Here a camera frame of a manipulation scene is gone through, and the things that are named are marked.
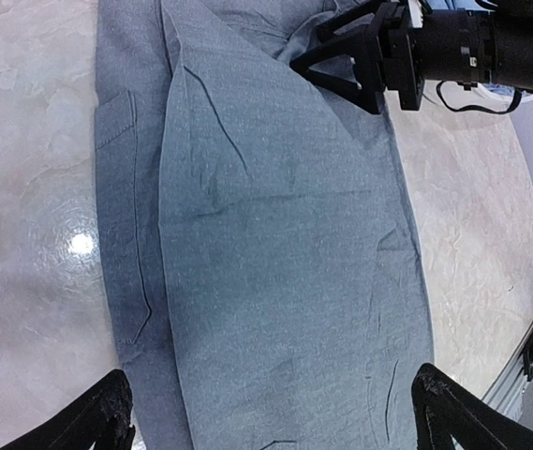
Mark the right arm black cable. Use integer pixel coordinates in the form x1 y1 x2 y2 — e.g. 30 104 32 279
434 77 525 116

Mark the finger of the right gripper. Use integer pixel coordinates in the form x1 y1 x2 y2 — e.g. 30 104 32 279
316 0 385 42
289 46 383 114

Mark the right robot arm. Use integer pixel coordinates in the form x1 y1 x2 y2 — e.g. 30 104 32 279
290 1 533 114

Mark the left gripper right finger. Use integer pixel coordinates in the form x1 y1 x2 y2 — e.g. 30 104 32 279
411 363 533 450

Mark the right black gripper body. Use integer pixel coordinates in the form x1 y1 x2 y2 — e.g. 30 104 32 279
362 2 424 112

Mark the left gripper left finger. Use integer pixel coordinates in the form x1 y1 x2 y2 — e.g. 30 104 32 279
2 369 135 450

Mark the front aluminium rail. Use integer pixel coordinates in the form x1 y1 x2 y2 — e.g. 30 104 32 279
479 269 533 423

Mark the grey long sleeve shirt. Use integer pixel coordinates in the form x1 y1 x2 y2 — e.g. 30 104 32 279
95 1 433 449

